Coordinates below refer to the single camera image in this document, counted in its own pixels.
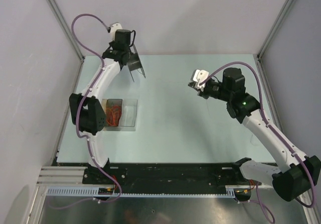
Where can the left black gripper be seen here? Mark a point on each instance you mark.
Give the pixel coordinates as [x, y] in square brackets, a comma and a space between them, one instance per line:
[111, 43]

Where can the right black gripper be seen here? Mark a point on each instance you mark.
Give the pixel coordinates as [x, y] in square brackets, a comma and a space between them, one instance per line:
[200, 92]

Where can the black cable spool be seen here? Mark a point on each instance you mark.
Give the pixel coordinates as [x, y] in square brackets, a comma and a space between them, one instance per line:
[134, 63]

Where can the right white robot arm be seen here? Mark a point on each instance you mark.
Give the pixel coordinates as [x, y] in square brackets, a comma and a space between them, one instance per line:
[295, 172]

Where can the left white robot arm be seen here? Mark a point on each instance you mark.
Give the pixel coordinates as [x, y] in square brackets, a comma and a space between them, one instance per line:
[87, 112]

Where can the clear compartment tray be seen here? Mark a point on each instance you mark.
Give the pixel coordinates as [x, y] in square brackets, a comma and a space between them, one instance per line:
[121, 114]

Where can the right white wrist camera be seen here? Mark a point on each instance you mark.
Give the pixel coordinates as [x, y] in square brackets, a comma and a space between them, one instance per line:
[198, 77]

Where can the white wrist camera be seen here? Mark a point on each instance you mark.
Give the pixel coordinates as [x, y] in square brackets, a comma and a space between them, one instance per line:
[198, 77]
[114, 27]

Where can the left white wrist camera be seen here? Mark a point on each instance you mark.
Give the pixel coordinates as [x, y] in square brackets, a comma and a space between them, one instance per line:
[114, 27]

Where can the right aluminium frame post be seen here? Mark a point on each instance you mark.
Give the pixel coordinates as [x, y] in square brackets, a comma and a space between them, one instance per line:
[285, 10]

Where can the aluminium frame post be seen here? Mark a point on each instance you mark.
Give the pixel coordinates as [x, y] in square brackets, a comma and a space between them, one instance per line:
[285, 10]
[64, 27]

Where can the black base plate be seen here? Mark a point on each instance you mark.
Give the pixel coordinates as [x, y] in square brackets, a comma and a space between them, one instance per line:
[168, 178]

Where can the left aluminium frame post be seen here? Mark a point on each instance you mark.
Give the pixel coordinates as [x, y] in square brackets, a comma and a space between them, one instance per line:
[64, 27]

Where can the aluminium front rail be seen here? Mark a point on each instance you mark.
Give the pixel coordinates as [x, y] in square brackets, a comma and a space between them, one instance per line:
[61, 176]

